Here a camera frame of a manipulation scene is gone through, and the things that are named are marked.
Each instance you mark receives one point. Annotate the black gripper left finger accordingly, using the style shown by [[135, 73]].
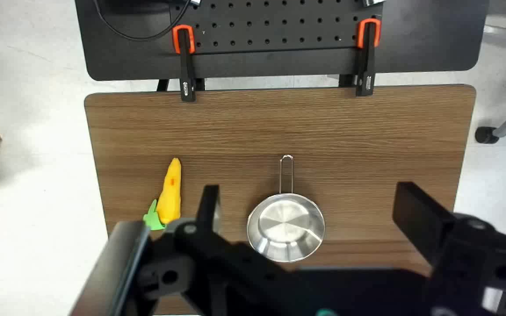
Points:
[[205, 249]]

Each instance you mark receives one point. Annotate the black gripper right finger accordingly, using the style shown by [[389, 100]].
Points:
[[423, 219]]

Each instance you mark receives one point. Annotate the orange carrot plush toy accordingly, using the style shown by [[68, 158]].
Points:
[[168, 205]]

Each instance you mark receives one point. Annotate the small steel frying pan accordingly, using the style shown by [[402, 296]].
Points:
[[286, 226]]

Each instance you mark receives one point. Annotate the orange black clamp left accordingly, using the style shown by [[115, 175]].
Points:
[[184, 42]]

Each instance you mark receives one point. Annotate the orange black clamp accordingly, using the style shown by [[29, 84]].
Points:
[[368, 38], [184, 42]]

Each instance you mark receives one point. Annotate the orange black clamp right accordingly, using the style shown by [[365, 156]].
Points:
[[368, 38]]

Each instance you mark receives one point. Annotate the black perforated board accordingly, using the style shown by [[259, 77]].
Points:
[[131, 38]]

